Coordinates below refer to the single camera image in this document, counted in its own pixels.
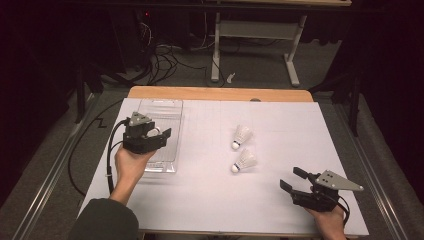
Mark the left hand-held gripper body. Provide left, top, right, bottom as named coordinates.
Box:
left=122, top=112, right=168, bottom=155

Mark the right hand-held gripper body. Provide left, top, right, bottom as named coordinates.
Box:
left=291, top=169, right=365, bottom=213

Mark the clear plastic container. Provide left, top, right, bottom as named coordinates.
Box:
left=137, top=98, right=184, bottom=174

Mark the person's right hand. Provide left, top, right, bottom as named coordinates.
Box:
left=304, top=203, right=348, bottom=240

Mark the person's left hand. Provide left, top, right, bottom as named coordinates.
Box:
left=114, top=145, right=158, bottom=190

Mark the black metal stand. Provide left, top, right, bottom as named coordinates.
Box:
left=73, top=61, right=105, bottom=125
left=309, top=70, right=364, bottom=138

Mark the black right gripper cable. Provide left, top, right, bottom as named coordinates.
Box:
left=333, top=194, right=352, bottom=225

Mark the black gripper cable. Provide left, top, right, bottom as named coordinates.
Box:
left=333, top=194, right=352, bottom=225
left=105, top=118, right=131, bottom=196

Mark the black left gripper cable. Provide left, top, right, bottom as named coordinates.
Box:
left=105, top=118, right=131, bottom=196

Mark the metal floor rail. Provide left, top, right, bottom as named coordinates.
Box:
left=11, top=93, right=102, bottom=240
left=333, top=99, right=412, bottom=240

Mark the tangle of cables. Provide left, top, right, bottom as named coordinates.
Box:
left=138, top=19, right=208, bottom=86

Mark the black floor cable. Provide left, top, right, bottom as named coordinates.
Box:
left=67, top=98, right=125, bottom=198

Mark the white desk frame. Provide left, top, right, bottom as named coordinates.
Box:
left=210, top=12, right=308, bottom=88

